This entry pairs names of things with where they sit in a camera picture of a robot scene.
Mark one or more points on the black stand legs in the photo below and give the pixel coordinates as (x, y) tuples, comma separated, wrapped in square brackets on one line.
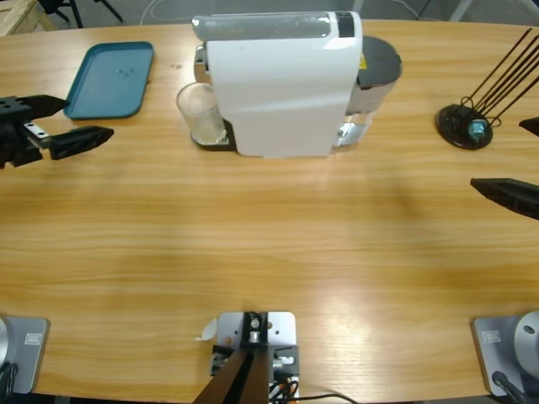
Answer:
[(75, 12)]

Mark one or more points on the white capsule coffee machine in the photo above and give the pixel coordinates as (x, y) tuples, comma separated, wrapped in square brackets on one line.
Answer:
[(273, 92)]

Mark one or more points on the teal plastic tray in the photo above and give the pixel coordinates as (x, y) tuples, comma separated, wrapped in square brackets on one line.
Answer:
[(109, 76)]

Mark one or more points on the light wooden crate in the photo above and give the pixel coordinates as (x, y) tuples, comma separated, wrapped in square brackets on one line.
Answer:
[(21, 17)]

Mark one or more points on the black aluminium profile post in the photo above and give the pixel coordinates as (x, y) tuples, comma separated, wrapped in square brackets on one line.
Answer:
[(236, 379)]

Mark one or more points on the teal coffee capsule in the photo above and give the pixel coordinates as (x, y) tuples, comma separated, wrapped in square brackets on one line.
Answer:
[(477, 127)]

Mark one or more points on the grey metal mount plate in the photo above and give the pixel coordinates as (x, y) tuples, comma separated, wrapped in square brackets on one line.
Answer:
[(280, 332)]

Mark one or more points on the black capsule holder with rods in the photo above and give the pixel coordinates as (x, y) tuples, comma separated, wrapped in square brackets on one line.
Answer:
[(452, 124)]

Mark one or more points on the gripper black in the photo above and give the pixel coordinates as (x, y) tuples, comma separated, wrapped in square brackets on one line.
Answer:
[(14, 139)]

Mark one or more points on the silver slotted drip tray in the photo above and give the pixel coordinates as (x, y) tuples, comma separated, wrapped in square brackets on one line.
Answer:
[(219, 147)]

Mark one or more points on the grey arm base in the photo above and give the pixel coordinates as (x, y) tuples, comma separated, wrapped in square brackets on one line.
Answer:
[(501, 349), (29, 353)]

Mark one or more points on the clear drinking glass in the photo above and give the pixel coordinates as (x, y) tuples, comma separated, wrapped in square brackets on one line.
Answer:
[(198, 105)]

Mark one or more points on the white tape tab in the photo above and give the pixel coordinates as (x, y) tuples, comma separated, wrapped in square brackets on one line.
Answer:
[(208, 330)]

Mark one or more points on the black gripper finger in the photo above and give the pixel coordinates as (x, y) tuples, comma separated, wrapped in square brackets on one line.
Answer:
[(511, 195), (531, 126)]

